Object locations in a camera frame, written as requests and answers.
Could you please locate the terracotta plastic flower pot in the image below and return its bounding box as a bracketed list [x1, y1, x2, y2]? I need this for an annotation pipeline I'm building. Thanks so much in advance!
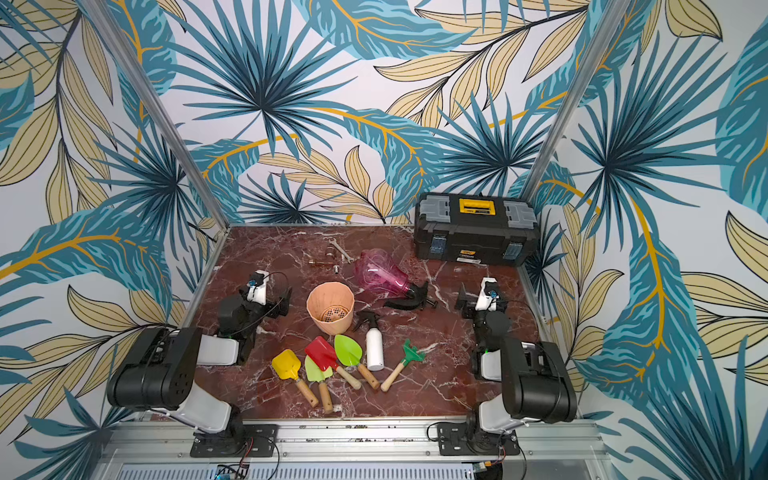
[306, 282, 355, 335]

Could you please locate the green toy rake wooden handle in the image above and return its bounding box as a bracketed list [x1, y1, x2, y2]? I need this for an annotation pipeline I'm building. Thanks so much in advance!
[380, 339, 425, 392]

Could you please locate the bright green toy trowel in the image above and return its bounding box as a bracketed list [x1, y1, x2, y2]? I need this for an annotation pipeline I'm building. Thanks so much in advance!
[334, 335, 380, 390]

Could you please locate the pink spray bottle black nozzle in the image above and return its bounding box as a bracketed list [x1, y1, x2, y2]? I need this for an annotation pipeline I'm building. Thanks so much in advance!
[354, 248, 437, 311]

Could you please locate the white spray bottle black nozzle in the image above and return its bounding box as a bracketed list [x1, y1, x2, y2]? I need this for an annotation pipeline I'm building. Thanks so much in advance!
[353, 310, 384, 372]

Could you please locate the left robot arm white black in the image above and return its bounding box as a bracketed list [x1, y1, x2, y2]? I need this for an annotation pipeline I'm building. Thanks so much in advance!
[107, 282, 292, 440]

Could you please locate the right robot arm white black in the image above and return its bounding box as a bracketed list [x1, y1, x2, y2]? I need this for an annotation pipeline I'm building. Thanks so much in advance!
[455, 277, 577, 453]

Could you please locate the light green toy spade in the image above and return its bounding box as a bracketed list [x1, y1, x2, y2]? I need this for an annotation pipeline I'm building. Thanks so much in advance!
[304, 355, 334, 414]

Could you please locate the black yellow plastic toolbox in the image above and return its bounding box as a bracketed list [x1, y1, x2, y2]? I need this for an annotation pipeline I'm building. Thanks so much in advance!
[414, 192, 540, 267]

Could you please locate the silver open-end wrench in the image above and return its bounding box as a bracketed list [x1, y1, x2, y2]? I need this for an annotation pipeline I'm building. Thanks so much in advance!
[329, 239, 355, 263]

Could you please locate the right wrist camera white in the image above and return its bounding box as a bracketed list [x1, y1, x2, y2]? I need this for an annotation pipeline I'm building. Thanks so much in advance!
[475, 277, 501, 311]

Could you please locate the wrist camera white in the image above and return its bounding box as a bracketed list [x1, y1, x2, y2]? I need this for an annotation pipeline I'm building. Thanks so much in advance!
[475, 277, 501, 311]
[245, 270, 270, 305]

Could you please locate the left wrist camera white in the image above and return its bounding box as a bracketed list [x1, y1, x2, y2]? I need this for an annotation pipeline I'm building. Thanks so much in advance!
[245, 270, 270, 305]

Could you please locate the yellow toy shovel wooden handle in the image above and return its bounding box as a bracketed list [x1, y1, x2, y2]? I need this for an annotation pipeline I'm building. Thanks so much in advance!
[271, 349, 319, 407]

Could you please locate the red toy shovel wooden handle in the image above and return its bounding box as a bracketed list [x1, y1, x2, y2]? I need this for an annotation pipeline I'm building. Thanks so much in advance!
[305, 336, 362, 390]

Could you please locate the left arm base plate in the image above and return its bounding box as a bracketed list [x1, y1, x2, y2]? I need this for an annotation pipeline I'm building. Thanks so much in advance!
[190, 424, 279, 458]

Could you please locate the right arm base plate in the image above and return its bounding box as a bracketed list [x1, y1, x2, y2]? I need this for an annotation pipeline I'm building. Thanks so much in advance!
[428, 422, 520, 457]

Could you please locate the aluminium front rail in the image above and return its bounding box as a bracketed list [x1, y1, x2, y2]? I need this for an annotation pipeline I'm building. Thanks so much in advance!
[91, 417, 617, 479]

